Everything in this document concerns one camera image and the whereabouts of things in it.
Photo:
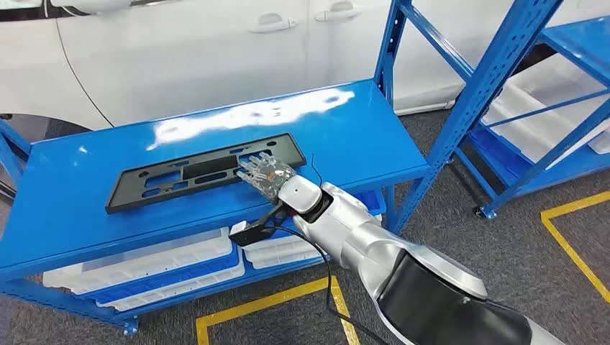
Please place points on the yellow floor tape square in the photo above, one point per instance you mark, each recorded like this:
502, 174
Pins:
586, 202

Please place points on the white car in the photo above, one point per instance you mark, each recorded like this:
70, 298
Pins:
190, 62

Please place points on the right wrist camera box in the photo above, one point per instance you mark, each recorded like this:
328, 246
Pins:
248, 234

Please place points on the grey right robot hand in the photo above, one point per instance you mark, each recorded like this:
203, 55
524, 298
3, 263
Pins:
269, 176

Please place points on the black plastic plate bracket part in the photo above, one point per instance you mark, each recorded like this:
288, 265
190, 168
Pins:
209, 166

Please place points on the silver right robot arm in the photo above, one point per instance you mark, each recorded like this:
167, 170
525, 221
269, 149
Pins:
371, 238

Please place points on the blue metal shelf rack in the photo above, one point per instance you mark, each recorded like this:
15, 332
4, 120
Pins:
576, 43
333, 138

